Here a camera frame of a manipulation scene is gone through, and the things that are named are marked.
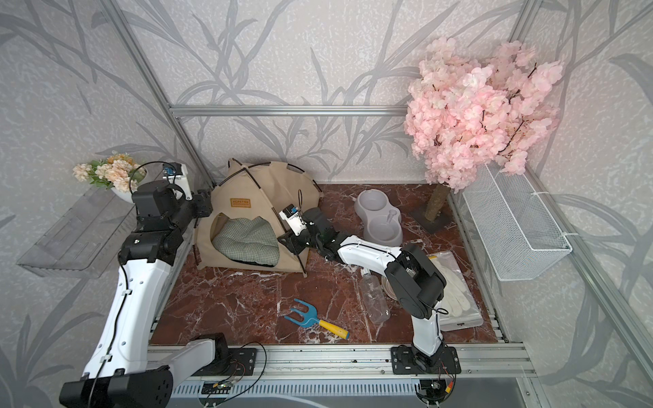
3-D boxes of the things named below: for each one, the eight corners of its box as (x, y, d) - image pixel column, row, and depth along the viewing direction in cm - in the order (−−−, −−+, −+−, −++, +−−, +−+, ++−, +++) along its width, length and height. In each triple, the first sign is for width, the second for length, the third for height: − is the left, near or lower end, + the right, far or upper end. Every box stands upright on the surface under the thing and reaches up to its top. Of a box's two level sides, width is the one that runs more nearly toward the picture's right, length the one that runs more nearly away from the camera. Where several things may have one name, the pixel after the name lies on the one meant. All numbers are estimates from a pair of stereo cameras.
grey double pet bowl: (356, 246, 102) (357, 239, 98) (354, 196, 119) (355, 189, 115) (403, 246, 102) (405, 239, 98) (394, 196, 119) (395, 189, 115)
